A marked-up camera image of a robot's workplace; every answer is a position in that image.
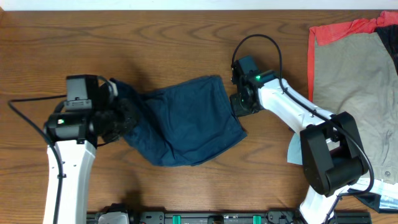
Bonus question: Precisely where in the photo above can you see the dark blue denim shorts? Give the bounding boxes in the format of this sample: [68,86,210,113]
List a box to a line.
[113,76,247,167]

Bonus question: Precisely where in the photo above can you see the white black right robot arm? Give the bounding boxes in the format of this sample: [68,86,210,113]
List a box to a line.
[230,68,372,223]

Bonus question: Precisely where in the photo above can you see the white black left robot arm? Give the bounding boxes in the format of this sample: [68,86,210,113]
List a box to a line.
[44,99,139,223]

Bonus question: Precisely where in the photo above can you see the light blue garment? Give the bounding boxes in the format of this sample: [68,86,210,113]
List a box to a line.
[287,133,303,166]

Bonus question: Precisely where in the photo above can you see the red orange t-shirt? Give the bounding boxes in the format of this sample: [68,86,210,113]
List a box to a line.
[307,11,397,101]

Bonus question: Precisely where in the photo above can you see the khaki grey shorts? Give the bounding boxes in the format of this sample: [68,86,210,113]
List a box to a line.
[313,33,397,184]

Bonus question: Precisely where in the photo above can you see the black lace garment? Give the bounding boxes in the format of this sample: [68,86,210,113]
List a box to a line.
[376,25,398,70]

